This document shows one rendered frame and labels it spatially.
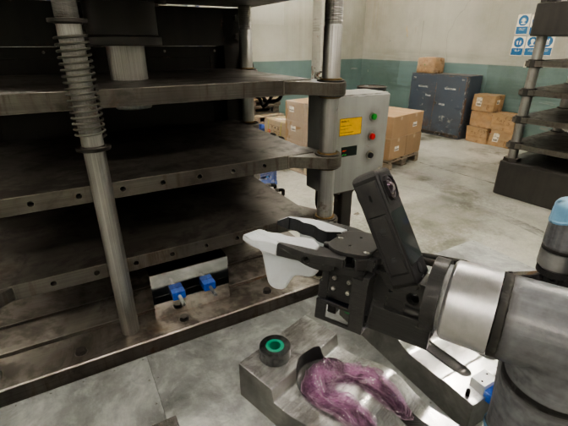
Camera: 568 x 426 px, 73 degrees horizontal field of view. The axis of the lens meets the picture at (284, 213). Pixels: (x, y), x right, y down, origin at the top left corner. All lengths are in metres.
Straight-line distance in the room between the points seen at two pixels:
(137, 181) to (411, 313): 0.96
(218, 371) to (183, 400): 0.12
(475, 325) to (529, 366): 0.05
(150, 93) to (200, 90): 0.15
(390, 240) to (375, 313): 0.08
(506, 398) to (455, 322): 0.09
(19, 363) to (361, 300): 1.21
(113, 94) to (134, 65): 0.26
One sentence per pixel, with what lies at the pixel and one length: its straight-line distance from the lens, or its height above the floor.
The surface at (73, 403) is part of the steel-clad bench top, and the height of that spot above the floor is 0.80.
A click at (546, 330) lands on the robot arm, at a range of 0.36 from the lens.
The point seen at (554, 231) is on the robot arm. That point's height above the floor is 1.30.
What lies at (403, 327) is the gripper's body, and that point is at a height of 1.40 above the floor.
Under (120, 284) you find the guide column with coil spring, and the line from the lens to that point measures 1.29.
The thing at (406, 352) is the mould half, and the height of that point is 0.88.
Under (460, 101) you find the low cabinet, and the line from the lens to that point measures 7.86.
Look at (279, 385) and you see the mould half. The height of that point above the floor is 0.90.
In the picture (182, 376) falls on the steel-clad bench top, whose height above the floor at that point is 0.80.
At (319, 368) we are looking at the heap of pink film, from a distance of 1.06.
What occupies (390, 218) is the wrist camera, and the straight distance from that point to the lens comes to 0.36.
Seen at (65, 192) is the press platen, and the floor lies 1.28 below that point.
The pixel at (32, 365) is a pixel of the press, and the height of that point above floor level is 0.78.
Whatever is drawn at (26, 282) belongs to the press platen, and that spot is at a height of 1.04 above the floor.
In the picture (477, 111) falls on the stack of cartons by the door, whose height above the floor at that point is 0.53.
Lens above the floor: 1.65
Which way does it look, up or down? 24 degrees down
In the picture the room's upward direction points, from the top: straight up
